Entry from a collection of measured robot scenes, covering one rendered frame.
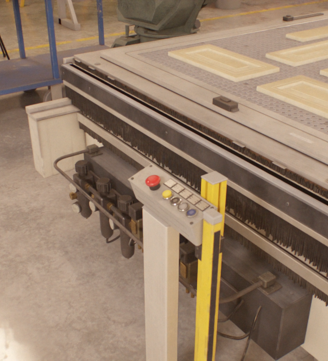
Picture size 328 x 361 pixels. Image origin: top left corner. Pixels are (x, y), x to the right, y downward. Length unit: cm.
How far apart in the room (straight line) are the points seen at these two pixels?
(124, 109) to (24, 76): 219
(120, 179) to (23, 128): 200
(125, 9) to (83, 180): 146
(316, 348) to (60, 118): 159
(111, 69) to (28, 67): 211
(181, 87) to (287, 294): 97
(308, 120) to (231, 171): 36
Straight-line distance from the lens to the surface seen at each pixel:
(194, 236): 125
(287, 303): 163
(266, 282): 164
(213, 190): 126
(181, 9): 330
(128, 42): 366
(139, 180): 140
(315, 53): 271
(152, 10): 325
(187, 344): 218
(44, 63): 462
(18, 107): 453
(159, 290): 152
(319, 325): 175
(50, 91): 427
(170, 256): 142
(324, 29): 320
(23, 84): 414
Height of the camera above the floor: 158
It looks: 29 degrees down
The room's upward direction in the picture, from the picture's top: straight up
